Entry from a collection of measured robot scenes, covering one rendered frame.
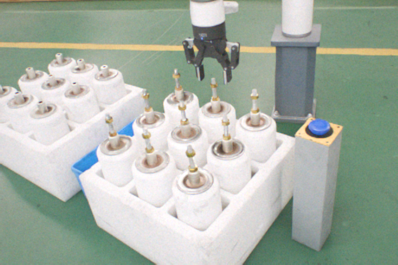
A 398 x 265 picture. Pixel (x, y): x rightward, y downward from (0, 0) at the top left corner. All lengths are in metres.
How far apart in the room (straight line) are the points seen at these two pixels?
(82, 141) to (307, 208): 0.65
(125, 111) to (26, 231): 0.44
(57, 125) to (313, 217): 0.71
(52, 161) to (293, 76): 0.77
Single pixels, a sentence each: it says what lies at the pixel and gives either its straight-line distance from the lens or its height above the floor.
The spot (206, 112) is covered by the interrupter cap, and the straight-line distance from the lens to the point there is 0.97.
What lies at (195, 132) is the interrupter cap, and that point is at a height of 0.25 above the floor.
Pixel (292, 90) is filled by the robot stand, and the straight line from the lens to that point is 1.31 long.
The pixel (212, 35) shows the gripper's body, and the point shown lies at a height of 0.47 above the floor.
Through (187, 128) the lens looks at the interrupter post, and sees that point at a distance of 0.89.
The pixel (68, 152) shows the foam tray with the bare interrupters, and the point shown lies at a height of 0.14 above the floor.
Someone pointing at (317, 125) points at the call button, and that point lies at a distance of 0.78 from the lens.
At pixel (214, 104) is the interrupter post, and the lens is 0.96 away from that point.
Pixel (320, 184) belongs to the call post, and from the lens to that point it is 0.83.
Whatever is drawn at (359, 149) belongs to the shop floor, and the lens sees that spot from 1.27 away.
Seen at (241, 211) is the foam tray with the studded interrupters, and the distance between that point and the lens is 0.83.
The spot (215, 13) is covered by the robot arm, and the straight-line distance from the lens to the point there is 0.84.
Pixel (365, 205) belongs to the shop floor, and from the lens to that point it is 1.10.
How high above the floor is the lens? 0.78
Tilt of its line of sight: 33 degrees down
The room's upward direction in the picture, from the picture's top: 7 degrees counter-clockwise
